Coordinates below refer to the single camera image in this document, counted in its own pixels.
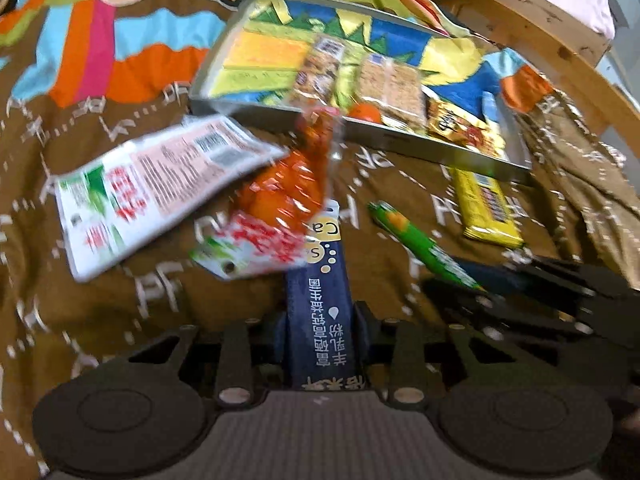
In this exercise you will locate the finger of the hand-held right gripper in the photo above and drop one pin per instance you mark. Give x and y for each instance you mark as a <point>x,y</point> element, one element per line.
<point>480,310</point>
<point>500,275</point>

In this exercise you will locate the green snack packet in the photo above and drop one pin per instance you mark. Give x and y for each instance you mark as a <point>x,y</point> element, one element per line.
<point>420,245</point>

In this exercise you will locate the grey metal tray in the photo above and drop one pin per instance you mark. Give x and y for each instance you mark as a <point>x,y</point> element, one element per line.
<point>400,147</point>

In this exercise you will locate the colourful striped printed blanket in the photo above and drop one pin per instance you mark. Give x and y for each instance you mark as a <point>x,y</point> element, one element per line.
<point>100,60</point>

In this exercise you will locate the wooden bed frame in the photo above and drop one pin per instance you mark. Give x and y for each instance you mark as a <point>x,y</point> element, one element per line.
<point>540,25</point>

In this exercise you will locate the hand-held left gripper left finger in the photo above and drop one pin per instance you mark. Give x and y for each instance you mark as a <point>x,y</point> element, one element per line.
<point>280,355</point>

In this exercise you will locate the gold snack packet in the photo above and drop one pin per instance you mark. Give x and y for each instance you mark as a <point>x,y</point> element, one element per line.
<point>460,125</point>

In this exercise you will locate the white pink snack packet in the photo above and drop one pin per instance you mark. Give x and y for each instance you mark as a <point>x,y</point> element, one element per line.
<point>150,180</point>

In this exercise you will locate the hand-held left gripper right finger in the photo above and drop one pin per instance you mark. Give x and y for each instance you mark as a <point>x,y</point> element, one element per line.
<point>362,330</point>

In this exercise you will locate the mixed nuts packet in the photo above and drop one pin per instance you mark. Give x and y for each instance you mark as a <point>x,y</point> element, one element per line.
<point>320,75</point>

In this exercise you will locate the mandarin orange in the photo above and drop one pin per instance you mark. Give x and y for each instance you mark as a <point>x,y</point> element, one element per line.
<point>365,112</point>

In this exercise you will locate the yellow snack packet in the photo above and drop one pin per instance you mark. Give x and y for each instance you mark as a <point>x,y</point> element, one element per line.
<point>487,210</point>

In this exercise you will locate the clear rice crisp packet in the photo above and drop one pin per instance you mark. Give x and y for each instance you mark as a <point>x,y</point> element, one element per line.
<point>390,90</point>

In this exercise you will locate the clear orange snack packet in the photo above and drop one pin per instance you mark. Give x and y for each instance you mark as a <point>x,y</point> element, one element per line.
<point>285,185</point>

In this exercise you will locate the dark blue powder sachet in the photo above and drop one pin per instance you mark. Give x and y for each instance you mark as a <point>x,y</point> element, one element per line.
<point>320,310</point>

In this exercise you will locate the brown lettered blanket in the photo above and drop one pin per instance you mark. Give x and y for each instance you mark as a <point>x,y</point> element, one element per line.
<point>150,320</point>

